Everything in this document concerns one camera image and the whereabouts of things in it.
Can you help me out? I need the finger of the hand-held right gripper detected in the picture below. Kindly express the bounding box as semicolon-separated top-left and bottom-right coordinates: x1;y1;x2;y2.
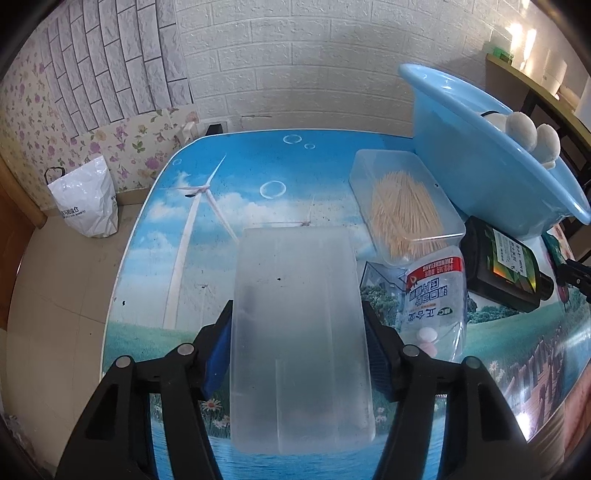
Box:
555;257;591;304

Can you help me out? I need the white plastic shopping bag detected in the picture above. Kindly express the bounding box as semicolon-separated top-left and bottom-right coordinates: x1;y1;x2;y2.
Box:
44;155;120;239

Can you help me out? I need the frosted plastic storage box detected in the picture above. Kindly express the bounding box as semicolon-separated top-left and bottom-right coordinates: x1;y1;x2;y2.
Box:
229;226;378;456

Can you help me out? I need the brown wooden door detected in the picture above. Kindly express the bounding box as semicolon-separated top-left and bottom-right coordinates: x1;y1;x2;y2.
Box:
0;152;47;331

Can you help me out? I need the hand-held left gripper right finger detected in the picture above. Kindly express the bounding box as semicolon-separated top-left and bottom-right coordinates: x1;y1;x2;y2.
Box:
361;299;537;480

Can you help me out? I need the white plush toy yellow hood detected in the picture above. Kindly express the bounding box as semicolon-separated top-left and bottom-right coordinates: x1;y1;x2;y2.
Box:
480;110;562;169

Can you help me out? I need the clear box of toothpicks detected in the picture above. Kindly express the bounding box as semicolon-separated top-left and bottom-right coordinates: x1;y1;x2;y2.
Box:
348;148;467;269

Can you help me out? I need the yellow top side table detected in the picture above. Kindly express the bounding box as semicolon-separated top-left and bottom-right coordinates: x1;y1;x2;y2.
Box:
485;52;591;186

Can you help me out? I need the printed scenic desktop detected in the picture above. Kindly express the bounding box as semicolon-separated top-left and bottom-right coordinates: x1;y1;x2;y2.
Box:
105;128;591;480

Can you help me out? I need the clear bottle with pink tablets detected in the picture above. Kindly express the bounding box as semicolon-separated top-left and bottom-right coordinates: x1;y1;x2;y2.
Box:
399;246;467;363

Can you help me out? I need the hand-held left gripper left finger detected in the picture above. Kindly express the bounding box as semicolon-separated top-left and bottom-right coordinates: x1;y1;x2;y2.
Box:
54;299;234;480

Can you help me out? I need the light blue plastic basin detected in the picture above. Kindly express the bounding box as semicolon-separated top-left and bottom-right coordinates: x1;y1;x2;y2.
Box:
398;63;591;239

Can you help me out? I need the dark green flat bottle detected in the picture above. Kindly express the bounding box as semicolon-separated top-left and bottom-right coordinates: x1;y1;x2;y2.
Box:
462;216;555;313

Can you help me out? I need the white ribbed cup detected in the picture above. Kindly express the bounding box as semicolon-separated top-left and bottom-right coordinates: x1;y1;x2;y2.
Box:
542;60;569;96

